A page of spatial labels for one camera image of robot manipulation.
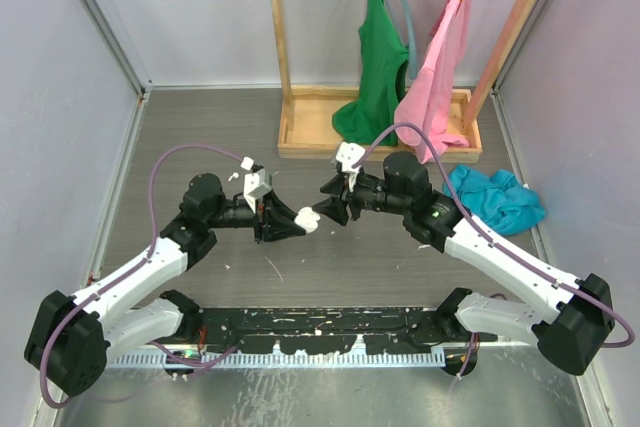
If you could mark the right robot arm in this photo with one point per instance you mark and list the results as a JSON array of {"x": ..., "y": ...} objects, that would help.
[{"x": 568, "y": 319}]

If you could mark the wooden clothes rack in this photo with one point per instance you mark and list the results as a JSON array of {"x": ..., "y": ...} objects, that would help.
[{"x": 305, "y": 130}]

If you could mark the green shirt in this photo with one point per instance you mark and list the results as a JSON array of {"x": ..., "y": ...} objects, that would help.
[{"x": 384, "y": 59}]

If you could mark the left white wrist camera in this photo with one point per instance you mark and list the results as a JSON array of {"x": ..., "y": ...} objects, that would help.
[{"x": 256, "y": 186}]

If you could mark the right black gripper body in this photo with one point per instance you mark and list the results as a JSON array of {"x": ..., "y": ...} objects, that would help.
[{"x": 370, "y": 194}]

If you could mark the teal cloth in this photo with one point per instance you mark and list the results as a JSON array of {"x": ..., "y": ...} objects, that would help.
[{"x": 500, "y": 200}]

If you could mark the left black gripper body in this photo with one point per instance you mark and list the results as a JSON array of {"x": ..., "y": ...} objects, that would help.
[{"x": 259, "y": 218}]

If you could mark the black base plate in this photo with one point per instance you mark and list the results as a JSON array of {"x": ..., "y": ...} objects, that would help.
[{"x": 321, "y": 331}]

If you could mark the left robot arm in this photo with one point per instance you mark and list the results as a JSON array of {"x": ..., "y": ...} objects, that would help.
[{"x": 74, "y": 337}]

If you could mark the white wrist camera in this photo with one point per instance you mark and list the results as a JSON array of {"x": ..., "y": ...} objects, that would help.
[
  {"x": 345, "y": 158},
  {"x": 256, "y": 186}
]

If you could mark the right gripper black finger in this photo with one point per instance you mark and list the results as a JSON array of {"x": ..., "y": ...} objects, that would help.
[
  {"x": 336, "y": 186},
  {"x": 333, "y": 208}
]

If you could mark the white slotted cable duct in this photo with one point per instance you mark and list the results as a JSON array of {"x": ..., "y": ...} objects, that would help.
[{"x": 149, "y": 358}]

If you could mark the pink shirt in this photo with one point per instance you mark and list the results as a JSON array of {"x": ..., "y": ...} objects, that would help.
[{"x": 427, "y": 102}]

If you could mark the white earbud case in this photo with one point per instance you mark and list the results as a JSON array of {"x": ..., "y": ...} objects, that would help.
[{"x": 307, "y": 219}]

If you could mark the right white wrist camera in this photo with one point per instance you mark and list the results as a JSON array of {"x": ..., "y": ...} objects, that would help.
[{"x": 345, "y": 158}]

